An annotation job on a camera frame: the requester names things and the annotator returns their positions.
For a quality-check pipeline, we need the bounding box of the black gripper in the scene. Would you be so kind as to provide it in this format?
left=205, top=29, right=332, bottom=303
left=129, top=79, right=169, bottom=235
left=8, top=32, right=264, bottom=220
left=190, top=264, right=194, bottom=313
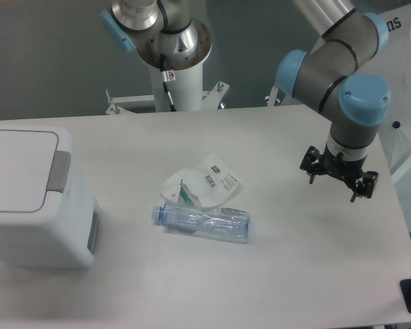
left=300, top=144, right=379, bottom=203

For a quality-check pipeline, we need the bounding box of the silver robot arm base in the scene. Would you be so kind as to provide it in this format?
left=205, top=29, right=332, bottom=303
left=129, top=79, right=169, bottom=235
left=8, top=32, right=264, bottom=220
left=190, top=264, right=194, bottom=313
left=100, top=1, right=212, bottom=71

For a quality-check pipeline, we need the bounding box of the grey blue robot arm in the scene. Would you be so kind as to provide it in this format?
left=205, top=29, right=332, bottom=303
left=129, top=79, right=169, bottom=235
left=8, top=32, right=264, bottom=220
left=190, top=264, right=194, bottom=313
left=275, top=1, right=391, bottom=199

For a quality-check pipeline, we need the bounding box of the white plastic trash can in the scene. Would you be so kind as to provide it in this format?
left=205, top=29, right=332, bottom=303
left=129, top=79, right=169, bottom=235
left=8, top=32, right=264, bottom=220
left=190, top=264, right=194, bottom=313
left=0, top=123, right=98, bottom=269

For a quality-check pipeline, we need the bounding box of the white trash can lid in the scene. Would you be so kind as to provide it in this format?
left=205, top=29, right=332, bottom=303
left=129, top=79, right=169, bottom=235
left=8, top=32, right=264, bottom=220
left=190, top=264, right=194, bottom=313
left=0, top=125, right=73, bottom=213

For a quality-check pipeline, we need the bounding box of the crushed clear plastic bottle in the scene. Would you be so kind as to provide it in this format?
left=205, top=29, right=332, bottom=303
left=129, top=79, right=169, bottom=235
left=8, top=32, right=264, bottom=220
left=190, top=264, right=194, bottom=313
left=151, top=202, right=251, bottom=243

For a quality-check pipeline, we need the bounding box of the torn white plastic wrapper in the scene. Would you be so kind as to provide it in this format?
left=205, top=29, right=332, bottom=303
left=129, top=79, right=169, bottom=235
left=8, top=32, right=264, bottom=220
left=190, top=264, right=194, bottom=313
left=160, top=153, right=240, bottom=208

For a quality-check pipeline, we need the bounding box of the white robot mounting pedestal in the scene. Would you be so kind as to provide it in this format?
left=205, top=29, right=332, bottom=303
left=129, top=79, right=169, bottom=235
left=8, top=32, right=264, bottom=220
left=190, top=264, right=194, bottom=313
left=105, top=63, right=229, bottom=115

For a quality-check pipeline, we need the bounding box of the black cable on pedestal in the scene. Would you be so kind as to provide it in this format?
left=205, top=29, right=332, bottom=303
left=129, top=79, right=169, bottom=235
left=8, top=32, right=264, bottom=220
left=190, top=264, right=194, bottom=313
left=158, top=53, right=177, bottom=112

